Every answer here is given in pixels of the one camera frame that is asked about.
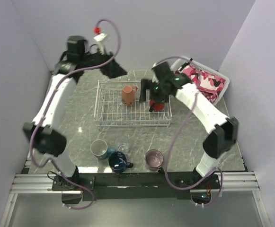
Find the salmon pink mug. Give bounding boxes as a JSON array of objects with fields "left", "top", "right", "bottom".
[{"left": 121, "top": 86, "right": 138, "bottom": 106}]

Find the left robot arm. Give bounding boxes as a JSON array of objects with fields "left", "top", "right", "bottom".
[{"left": 23, "top": 33, "right": 127, "bottom": 190}]

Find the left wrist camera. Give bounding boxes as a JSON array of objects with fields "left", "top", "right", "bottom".
[{"left": 93, "top": 26, "right": 109, "bottom": 54}]

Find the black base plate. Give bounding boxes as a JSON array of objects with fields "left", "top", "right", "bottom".
[{"left": 52, "top": 172, "right": 220, "bottom": 201}]

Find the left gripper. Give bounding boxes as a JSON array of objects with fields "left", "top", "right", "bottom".
[{"left": 81, "top": 45, "right": 128, "bottom": 79}]

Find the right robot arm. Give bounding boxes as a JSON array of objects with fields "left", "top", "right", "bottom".
[{"left": 139, "top": 61, "right": 239, "bottom": 189}]

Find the light blue mug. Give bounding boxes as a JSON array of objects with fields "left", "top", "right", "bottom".
[{"left": 90, "top": 140, "right": 116, "bottom": 159}]

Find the mauve purple mug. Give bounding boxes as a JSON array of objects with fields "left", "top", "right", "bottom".
[{"left": 144, "top": 149, "right": 164, "bottom": 172}]

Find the dark blue mug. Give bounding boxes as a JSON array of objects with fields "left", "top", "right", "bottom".
[{"left": 108, "top": 151, "right": 133, "bottom": 174}]

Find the small clear glass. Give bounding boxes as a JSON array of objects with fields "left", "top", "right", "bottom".
[{"left": 117, "top": 142, "right": 130, "bottom": 155}]

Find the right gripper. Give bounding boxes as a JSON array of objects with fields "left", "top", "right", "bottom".
[{"left": 139, "top": 79, "right": 169, "bottom": 105}]

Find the white wire dish rack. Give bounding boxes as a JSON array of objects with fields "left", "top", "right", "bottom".
[{"left": 94, "top": 81, "right": 172, "bottom": 129}]

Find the red mug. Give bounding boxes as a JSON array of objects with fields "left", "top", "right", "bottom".
[{"left": 149, "top": 99, "right": 165, "bottom": 112}]

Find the pink camouflage cloth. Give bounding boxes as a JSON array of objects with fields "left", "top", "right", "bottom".
[{"left": 176, "top": 65, "right": 226, "bottom": 104}]

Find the white plastic basket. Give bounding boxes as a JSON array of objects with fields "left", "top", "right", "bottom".
[{"left": 170, "top": 58, "right": 230, "bottom": 105}]

